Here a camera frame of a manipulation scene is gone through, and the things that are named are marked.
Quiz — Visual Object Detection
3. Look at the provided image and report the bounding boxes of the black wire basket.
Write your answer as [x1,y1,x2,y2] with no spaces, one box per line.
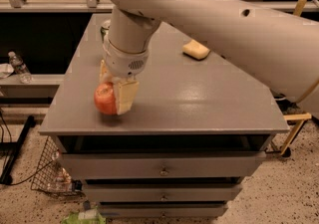
[31,137,82,198]

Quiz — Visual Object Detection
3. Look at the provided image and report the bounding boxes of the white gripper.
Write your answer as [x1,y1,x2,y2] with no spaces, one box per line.
[99,35,150,115]

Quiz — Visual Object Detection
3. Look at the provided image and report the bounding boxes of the red apple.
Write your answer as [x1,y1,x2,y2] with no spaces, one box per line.
[94,83,117,115]

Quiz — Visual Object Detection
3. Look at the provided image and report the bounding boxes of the green soda can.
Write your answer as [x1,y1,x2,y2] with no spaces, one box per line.
[100,20,111,42]

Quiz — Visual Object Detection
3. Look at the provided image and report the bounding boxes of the middle grey drawer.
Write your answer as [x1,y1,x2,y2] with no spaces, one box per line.
[83,184,242,202]

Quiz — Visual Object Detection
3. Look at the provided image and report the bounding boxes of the bottom grey drawer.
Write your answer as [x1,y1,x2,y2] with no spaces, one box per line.
[99,204,227,218]

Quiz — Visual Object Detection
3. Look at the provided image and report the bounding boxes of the grey drawer cabinet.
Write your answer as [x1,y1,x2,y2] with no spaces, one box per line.
[40,14,288,207]

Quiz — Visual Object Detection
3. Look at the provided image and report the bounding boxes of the top grey drawer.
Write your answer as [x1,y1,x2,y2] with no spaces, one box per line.
[59,151,265,179]

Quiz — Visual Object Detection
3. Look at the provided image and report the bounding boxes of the black metal stand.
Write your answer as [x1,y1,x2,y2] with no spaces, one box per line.
[0,115,36,185]

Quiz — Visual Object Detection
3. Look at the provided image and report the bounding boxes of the clear plastic water bottle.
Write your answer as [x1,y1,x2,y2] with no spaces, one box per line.
[8,51,32,84]

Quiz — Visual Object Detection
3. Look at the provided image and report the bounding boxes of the grey drawer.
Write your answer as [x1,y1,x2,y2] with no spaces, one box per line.
[99,204,227,218]
[59,151,265,179]
[83,184,242,202]

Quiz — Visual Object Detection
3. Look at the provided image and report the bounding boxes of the yellow sponge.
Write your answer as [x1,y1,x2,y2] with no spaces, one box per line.
[182,40,210,60]

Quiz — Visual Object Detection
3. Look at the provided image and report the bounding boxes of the green wipes packet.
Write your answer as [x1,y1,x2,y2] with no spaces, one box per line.
[61,209,106,224]

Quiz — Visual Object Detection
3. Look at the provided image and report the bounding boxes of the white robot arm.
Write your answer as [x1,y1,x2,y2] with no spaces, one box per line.
[105,0,319,116]

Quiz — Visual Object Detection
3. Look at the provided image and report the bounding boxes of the crumpled white paper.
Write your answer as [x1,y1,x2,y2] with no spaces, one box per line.
[0,64,14,79]

